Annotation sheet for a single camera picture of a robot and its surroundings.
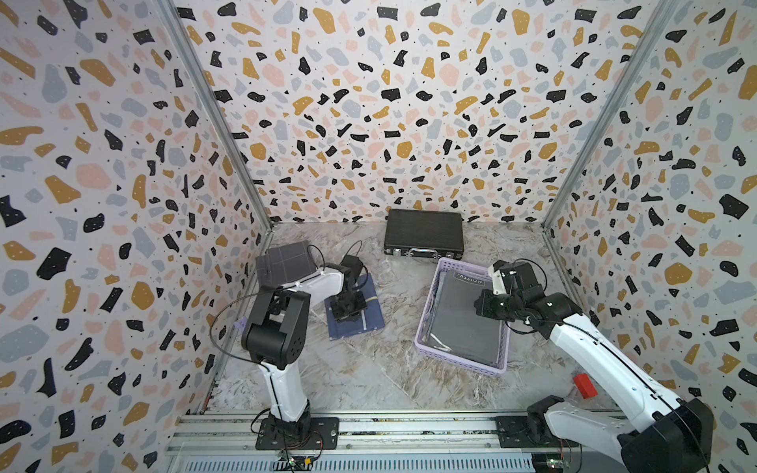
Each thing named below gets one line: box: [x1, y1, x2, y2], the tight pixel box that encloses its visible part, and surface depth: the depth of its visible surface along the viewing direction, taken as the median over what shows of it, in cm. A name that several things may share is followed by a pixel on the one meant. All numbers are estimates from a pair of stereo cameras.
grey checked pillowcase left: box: [255, 240, 320, 287], surface depth 111 cm
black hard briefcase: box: [383, 208, 466, 261], surface depth 115 cm
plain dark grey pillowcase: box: [423, 270, 503, 366], surface depth 89 cm
